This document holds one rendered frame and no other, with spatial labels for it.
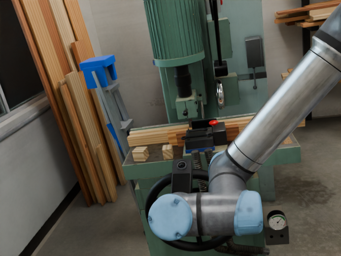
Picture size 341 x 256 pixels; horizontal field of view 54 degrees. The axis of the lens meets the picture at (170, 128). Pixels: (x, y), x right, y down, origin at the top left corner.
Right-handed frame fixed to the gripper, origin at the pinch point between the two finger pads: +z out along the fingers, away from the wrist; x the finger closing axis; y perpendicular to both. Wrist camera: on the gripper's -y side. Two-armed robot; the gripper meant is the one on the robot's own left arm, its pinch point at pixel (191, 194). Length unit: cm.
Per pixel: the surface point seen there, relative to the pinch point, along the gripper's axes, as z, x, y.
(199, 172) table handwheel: 3.2, 2.4, -5.9
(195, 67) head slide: 30, 1, -45
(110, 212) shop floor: 155, -80, 18
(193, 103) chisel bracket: 23.5, 0.0, -30.1
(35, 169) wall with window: 123, -122, -15
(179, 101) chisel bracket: 22.8, -4.7, -31.1
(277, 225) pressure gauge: 29.0, 25.4, 12.7
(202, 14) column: 29, 5, -66
